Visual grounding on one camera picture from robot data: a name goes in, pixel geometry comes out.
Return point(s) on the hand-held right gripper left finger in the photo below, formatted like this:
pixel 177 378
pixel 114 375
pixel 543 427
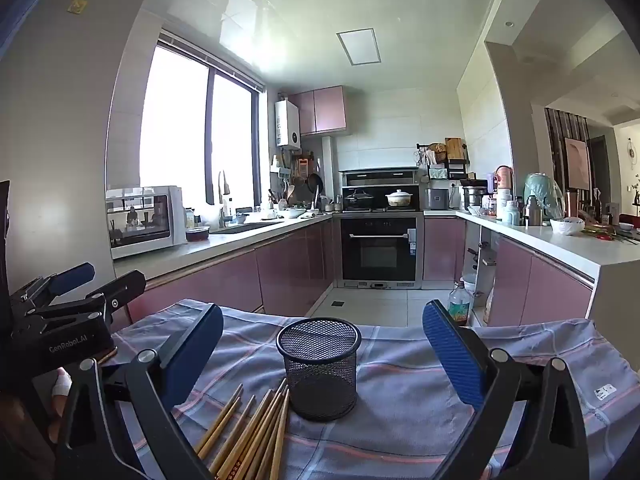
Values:
pixel 195 355

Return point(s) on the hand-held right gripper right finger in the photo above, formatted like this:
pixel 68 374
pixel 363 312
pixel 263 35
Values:
pixel 450 355

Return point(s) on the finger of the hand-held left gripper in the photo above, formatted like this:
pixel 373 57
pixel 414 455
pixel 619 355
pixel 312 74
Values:
pixel 75 276
pixel 125 285

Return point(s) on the bundle of wooden chopsticks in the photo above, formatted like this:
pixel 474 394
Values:
pixel 260 435

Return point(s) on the black mesh utensil holder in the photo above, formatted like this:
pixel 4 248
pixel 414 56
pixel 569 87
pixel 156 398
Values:
pixel 320 385

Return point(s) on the person's left hand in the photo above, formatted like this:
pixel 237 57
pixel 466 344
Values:
pixel 61 385

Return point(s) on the cooking oil bottle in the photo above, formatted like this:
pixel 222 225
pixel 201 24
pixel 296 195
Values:
pixel 459 307

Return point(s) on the blue plaid tablecloth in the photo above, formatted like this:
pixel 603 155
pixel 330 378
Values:
pixel 400 410

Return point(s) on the pink base cabinet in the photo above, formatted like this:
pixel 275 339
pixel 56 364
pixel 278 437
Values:
pixel 225 285
pixel 545 290
pixel 444 250

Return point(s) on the white countertop oven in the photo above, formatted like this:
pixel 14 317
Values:
pixel 170 220

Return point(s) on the red bowl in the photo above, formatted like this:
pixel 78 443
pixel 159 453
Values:
pixel 197 235

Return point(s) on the steel sink faucet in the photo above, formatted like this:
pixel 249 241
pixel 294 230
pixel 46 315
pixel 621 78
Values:
pixel 222 217

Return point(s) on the black built-in oven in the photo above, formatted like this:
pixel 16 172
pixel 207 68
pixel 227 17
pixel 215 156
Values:
pixel 377 255

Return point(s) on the silver rice cooker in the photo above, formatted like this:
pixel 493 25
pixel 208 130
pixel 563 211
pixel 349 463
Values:
pixel 437 199

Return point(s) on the steel steamer pot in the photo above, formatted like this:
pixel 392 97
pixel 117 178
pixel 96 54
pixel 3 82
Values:
pixel 474 197

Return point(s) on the white casserole pot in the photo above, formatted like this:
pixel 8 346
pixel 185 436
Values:
pixel 399 199

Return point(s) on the steel bottle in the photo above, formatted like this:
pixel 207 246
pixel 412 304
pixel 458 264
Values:
pixel 535 212

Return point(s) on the grey refrigerator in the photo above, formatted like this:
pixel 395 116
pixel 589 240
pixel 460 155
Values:
pixel 75 110

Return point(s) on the kitchen window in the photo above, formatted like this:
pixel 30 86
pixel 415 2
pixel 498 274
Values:
pixel 175 125

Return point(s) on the white bowl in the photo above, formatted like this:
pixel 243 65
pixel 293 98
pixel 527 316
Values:
pixel 567 226

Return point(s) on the black lidded pot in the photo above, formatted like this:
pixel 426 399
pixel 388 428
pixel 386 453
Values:
pixel 360 200

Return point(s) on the pink thermos jug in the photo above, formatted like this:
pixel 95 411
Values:
pixel 504 177

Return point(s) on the green plastic-covered appliance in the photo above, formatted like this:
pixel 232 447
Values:
pixel 542 192

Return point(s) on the steel range hood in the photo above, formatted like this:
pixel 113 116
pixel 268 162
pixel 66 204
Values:
pixel 380 177

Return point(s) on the black frying pan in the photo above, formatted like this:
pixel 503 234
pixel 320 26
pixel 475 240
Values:
pixel 314 182

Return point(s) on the white water heater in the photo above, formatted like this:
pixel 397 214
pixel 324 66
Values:
pixel 287 125

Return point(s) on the framed pink picture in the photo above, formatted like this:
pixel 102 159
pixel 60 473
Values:
pixel 577 162

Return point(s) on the ceiling light panel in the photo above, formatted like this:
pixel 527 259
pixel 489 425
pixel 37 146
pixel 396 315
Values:
pixel 357 47

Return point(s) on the black wall rack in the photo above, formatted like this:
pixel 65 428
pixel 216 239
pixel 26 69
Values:
pixel 455 167

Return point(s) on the pink wall cabinet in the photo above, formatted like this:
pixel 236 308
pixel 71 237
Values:
pixel 325 110

